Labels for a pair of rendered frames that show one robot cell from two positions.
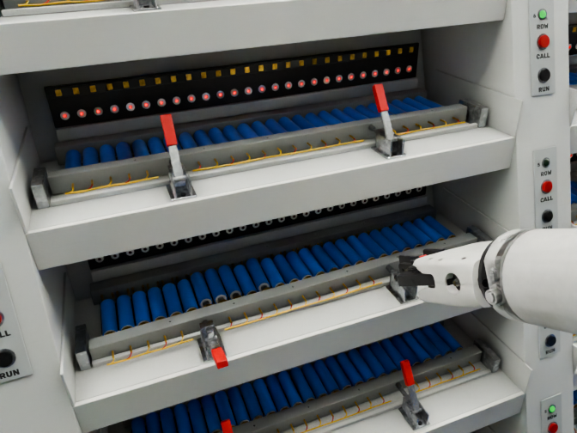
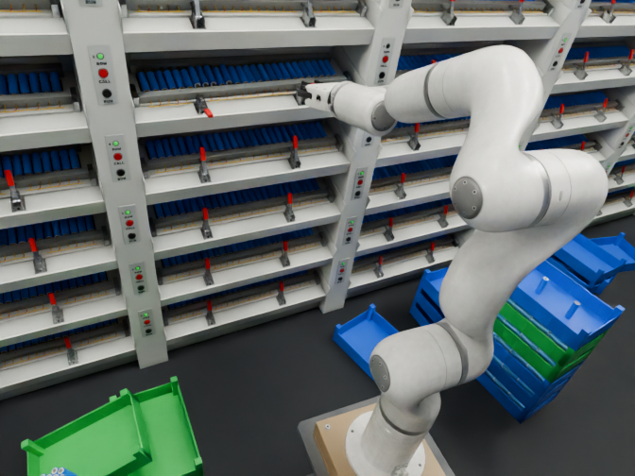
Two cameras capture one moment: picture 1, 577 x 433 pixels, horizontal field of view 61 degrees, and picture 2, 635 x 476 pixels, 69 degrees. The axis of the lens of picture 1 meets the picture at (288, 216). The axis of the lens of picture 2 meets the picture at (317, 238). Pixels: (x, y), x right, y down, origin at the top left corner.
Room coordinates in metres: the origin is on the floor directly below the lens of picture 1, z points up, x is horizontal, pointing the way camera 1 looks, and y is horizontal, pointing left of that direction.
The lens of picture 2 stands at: (-0.54, 0.06, 1.39)
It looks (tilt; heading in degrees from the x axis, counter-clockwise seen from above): 39 degrees down; 345
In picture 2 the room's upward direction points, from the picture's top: 9 degrees clockwise
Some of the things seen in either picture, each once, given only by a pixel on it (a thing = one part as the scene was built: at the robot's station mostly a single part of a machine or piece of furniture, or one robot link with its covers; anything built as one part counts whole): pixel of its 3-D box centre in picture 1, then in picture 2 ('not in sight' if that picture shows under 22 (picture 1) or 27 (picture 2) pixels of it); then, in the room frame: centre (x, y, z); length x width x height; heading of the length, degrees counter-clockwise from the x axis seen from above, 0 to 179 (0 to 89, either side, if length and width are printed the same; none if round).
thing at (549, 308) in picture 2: not in sight; (557, 296); (0.30, -0.94, 0.44); 0.30 x 0.20 x 0.08; 24
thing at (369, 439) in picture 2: not in sight; (394, 430); (-0.07, -0.31, 0.43); 0.19 x 0.19 x 0.18
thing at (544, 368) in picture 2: not in sight; (535, 329); (0.30, -0.94, 0.28); 0.30 x 0.20 x 0.08; 24
